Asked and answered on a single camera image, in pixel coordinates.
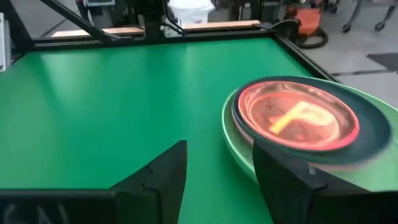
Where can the transparent pink plastic plate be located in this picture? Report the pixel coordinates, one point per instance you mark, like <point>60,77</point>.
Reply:
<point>348,137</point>

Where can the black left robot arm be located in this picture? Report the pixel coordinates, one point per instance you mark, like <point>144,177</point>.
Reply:
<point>154,18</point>

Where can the orange vacuum cleaner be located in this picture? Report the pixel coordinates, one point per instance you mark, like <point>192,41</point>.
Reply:
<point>306,20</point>

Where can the white bin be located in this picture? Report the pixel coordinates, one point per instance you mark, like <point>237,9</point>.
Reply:
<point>191,11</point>

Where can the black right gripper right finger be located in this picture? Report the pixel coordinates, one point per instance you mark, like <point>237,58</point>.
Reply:
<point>280,180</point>

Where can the large light green plate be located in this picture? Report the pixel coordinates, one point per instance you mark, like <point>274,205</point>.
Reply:
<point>239,155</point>

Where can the transparent orange plastic plate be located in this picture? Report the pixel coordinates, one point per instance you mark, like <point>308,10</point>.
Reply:
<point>280,105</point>

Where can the dark teal plastic plate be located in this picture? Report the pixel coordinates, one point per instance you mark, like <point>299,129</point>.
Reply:
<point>373,133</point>

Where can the left wooden side board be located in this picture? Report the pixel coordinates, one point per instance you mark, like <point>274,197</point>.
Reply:
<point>217,25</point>

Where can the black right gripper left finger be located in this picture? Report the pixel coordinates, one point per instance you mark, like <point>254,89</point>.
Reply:
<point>168,174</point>

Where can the salmon pink plastic plate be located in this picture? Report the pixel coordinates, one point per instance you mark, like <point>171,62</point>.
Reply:
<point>244,136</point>

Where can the chair base with casters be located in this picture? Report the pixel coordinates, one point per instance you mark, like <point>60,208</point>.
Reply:
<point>347,28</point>

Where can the dark floor mat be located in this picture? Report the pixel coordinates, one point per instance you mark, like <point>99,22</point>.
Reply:
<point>385,60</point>

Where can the grey metal box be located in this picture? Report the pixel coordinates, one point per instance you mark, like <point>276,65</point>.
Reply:
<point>2,43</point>

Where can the black diagonal frame strut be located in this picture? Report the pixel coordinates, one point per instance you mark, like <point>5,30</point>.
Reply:
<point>81,19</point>

